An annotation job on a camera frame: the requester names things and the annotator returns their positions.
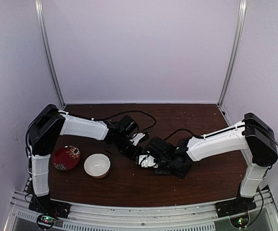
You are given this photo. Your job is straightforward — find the right aluminium frame post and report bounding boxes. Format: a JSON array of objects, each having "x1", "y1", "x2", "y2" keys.
[{"x1": 217, "y1": 0, "x2": 247, "y2": 108}]

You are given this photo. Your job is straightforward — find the aluminium frame post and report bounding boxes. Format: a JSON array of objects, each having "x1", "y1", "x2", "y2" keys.
[
  {"x1": 35, "y1": 0, "x2": 66, "y2": 108},
  {"x1": 217, "y1": 0, "x2": 247, "y2": 108}
]

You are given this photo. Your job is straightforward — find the white ceramic bowl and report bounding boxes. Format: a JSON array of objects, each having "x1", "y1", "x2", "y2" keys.
[{"x1": 83, "y1": 154, "x2": 111, "y2": 179}]

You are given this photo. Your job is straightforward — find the red floral plate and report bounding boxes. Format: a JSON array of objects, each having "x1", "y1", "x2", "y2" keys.
[{"x1": 52, "y1": 145, "x2": 81, "y2": 171}]

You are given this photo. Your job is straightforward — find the black zip tool case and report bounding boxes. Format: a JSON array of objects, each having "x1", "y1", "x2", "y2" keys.
[{"x1": 171, "y1": 164, "x2": 192, "y2": 179}]

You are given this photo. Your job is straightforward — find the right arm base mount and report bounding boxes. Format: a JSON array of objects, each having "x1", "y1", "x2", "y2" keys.
[{"x1": 215, "y1": 193, "x2": 257, "y2": 229}]

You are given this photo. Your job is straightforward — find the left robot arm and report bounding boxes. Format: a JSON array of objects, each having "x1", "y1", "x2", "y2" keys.
[{"x1": 26, "y1": 104, "x2": 146, "y2": 214}]

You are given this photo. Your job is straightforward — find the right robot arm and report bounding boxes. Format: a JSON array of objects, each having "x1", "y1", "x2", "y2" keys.
[{"x1": 138, "y1": 113, "x2": 278, "y2": 213}]

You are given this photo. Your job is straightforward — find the aluminium front rail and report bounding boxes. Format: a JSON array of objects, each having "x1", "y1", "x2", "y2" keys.
[{"x1": 2, "y1": 189, "x2": 278, "y2": 231}]

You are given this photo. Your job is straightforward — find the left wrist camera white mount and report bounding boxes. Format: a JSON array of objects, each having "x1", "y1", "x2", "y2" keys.
[{"x1": 130, "y1": 132, "x2": 149, "y2": 146}]

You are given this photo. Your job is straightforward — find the left aluminium frame post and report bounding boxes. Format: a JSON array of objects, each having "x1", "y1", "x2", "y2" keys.
[{"x1": 35, "y1": 0, "x2": 66, "y2": 108}]

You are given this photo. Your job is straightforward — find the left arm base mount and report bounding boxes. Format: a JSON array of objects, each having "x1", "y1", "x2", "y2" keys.
[{"x1": 28, "y1": 193, "x2": 71, "y2": 231}]

